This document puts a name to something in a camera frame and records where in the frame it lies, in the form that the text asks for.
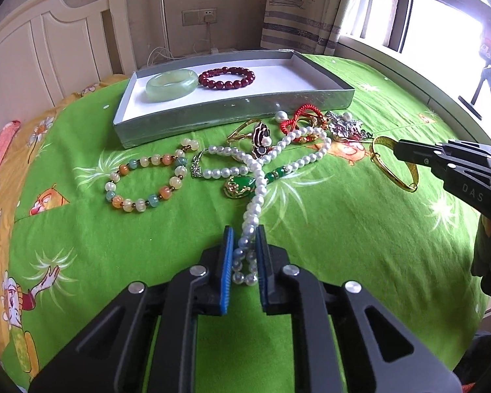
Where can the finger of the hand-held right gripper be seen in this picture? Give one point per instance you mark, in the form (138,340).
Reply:
(470,157)
(415,153)

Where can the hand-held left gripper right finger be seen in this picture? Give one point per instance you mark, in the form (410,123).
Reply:
(261,262)

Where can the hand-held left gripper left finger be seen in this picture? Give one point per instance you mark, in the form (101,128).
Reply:
(228,262)

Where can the pearl earring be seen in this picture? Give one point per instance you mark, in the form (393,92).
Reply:
(347,115)
(281,116)

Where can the gold and black bangle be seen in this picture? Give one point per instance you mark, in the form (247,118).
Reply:
(260,139)

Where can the grey cardboard box tray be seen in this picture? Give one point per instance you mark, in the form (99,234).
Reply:
(278,77)

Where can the phone on tripod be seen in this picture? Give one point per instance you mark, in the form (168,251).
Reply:
(485,77)

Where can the green printed blanket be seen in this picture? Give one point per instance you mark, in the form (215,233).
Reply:
(352,233)

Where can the window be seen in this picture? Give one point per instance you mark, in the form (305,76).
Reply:
(442,20)

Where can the printed curtain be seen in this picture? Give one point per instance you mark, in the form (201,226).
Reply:
(311,8)

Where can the green jade bangle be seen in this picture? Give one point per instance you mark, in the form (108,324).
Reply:
(155,90)

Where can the yellow flower quilt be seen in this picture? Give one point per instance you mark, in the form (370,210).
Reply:
(8,213)

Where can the white charger plug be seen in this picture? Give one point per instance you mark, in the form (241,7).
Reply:
(208,17)

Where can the silver desk lamp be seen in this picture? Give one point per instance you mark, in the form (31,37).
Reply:
(162,16)

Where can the white wooden headboard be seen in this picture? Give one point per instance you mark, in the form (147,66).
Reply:
(32,57)

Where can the wall socket panel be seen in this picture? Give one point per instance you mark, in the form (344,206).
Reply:
(192,17)

